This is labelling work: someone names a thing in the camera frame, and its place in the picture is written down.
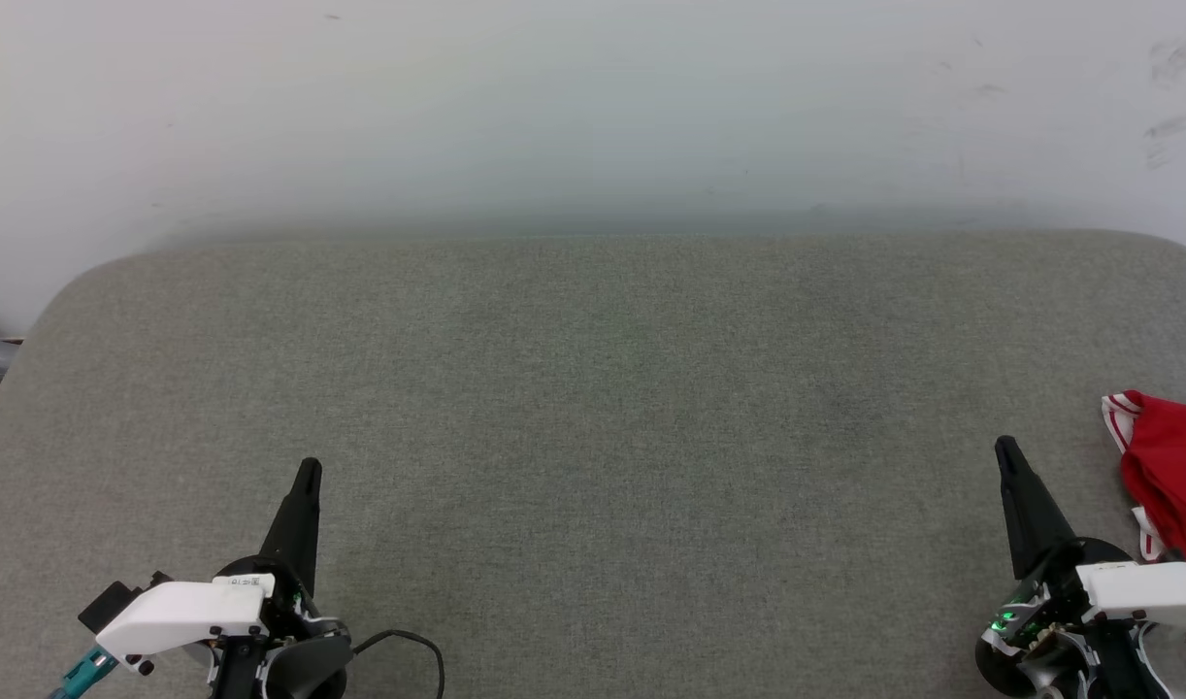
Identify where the red and white basketball jersey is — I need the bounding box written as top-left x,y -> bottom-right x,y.
1101,390 -> 1186,659

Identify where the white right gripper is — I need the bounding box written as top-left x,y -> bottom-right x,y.
994,436 -> 1186,622

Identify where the grey fabric sofa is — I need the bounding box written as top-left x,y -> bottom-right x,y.
0,230 -> 1186,699

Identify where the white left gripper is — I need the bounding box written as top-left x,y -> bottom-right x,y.
96,458 -> 322,671

